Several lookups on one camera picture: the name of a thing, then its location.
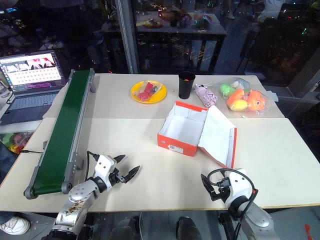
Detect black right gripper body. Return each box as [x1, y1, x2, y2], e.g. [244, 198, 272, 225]
[209, 178, 231, 202]

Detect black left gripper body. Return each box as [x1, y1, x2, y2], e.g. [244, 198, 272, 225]
[107, 167, 126, 187]

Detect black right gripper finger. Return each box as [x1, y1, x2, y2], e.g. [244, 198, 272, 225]
[200, 173, 214, 195]

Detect red cartoon-print cardboard box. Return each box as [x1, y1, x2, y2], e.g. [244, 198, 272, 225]
[156, 100, 238, 170]

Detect green conveyor belt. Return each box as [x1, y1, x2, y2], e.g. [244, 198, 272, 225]
[23, 68, 97, 201]

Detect dark rounded shape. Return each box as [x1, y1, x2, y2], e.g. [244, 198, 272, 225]
[110, 215, 141, 240]
[175, 215, 202, 240]

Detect red items in clear bag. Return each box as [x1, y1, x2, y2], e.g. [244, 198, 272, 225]
[135, 81, 161, 101]

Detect yellow round plate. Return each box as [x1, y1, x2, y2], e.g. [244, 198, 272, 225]
[130, 80, 168, 104]

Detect yellow fruit toy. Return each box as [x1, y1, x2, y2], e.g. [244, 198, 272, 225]
[230, 99, 250, 112]

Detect pink crumpled cloth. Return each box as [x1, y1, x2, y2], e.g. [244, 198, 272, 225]
[194, 83, 219, 109]

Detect orange carrot toy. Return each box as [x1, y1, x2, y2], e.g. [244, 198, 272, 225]
[226, 88, 246, 106]

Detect clear plastic toy bag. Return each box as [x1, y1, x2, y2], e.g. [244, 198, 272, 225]
[215, 77, 274, 116]

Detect green plush toy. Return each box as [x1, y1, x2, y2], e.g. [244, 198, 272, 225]
[219, 83, 236, 97]

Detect orange fish plush toy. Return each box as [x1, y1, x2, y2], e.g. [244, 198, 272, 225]
[245, 89, 267, 112]

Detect black plastic cup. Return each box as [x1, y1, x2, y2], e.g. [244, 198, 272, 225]
[178, 71, 196, 100]

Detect pile of colourful toys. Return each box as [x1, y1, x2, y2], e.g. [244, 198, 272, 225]
[0, 130, 35, 154]

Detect white plush toy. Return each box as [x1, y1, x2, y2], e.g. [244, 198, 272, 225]
[231, 78, 248, 90]

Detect white sneaker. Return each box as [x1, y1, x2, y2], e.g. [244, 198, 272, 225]
[0, 215, 31, 236]

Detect open grey laptop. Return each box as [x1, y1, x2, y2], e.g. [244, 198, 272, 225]
[0, 49, 69, 126]

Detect grey metal pillar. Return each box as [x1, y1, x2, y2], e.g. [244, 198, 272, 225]
[114, 0, 140, 75]

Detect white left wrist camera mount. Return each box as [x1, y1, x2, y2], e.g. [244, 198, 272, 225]
[93, 154, 119, 189]

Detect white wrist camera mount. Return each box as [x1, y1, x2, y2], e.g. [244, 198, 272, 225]
[93, 154, 119, 189]
[219, 168, 254, 210]

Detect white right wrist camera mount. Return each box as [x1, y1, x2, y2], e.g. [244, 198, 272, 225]
[219, 168, 254, 210]

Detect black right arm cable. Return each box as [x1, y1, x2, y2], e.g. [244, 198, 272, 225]
[207, 168, 259, 240]

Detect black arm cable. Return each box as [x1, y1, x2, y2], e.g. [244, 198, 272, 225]
[207, 168, 259, 240]
[84, 150, 100, 181]

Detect black table bracket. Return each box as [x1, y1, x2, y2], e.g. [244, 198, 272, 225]
[217, 211, 237, 240]

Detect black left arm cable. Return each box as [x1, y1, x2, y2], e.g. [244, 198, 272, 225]
[84, 150, 100, 181]

